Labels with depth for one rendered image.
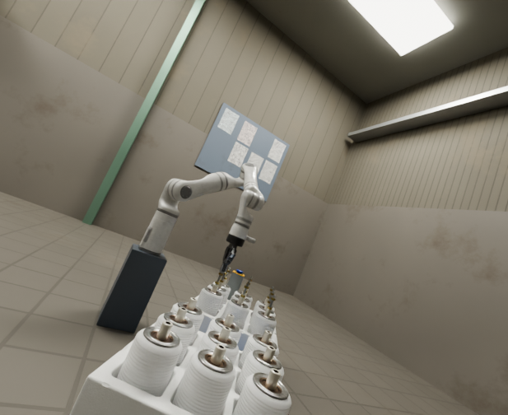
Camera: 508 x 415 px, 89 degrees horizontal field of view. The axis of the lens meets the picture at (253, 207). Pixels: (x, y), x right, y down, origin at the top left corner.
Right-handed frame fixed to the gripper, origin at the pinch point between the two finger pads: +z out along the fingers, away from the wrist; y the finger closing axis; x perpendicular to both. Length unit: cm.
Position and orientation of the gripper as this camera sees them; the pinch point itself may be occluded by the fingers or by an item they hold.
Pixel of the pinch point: (223, 268)
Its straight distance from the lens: 112.5
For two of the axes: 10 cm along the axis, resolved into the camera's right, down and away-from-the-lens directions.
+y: 2.4, -0.3, -9.7
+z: -3.9, 9.1, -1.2
